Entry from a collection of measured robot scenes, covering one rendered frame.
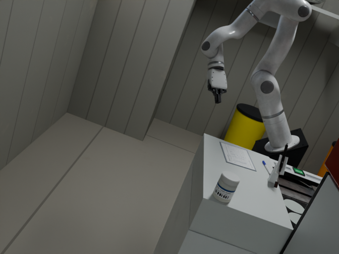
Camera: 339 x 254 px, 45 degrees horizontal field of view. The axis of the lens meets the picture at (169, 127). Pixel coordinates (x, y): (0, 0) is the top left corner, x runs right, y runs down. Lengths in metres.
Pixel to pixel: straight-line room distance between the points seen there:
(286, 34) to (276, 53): 0.11
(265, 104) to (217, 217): 0.83
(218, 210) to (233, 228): 0.09
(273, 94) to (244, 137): 2.03
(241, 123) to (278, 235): 2.60
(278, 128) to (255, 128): 1.88
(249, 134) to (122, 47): 1.48
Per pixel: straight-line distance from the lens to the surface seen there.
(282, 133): 2.25
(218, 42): 2.05
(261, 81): 2.10
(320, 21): 4.54
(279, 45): 2.15
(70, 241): 2.61
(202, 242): 1.60
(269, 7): 2.14
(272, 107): 2.19
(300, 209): 1.92
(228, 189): 1.49
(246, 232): 1.58
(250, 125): 4.09
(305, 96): 4.67
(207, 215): 1.53
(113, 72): 3.91
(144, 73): 3.85
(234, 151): 1.98
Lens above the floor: 1.67
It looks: 21 degrees down
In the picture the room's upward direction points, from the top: 21 degrees clockwise
